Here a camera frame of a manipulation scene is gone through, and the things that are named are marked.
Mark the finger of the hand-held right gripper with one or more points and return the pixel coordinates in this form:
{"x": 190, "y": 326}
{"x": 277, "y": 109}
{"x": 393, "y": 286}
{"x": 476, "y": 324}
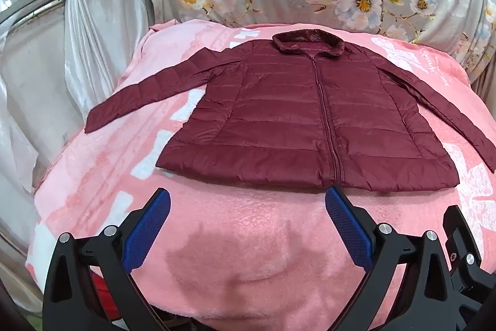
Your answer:
{"x": 463, "y": 238}

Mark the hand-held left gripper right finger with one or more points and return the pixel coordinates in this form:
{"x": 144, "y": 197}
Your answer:
{"x": 347, "y": 226}

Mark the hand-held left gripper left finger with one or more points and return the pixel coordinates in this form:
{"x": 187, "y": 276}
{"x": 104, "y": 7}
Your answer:
{"x": 149, "y": 222}

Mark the maroon quilted jacket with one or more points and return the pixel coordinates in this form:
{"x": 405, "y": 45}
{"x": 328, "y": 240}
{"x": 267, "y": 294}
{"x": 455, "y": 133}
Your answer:
{"x": 271, "y": 121}

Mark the red item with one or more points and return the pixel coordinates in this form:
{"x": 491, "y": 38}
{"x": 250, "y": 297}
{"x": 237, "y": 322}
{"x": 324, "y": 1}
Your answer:
{"x": 102, "y": 290}

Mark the pink bow-print blanket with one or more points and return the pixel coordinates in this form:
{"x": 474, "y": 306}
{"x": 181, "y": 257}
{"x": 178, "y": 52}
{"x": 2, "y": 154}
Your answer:
{"x": 252, "y": 230}

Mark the white satin curtain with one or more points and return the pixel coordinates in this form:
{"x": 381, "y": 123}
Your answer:
{"x": 97, "y": 28}

